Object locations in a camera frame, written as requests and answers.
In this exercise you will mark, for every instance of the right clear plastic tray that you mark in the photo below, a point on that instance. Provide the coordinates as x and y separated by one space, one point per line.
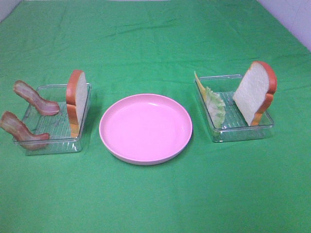
234 127

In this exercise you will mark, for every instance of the yellow toy cheese slice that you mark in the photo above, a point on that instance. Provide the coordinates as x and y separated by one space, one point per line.
202 89

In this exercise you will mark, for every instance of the left clear plastic tray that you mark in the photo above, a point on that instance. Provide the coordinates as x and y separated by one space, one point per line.
57 126

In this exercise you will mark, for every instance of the toy lettuce leaf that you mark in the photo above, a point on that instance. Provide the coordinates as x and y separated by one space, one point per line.
216 107

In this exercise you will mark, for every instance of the pink round plate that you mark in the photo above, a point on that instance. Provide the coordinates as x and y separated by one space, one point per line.
145 129

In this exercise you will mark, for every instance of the toy bacon strip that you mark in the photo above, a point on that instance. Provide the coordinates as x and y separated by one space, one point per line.
43 106
11 124

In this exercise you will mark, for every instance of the green tablecloth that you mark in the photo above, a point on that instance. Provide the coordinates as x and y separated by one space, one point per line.
125 48

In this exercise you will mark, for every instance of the clear plastic tray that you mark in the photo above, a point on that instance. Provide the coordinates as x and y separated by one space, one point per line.
234 127
57 126

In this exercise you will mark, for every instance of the toy bread slice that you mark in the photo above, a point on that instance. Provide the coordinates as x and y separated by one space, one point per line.
255 92
76 96

